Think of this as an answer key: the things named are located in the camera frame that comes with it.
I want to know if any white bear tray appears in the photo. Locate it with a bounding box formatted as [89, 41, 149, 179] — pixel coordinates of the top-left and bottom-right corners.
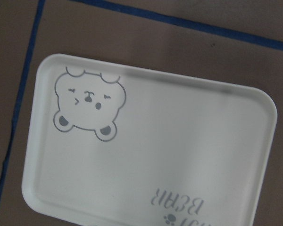
[22, 54, 277, 226]

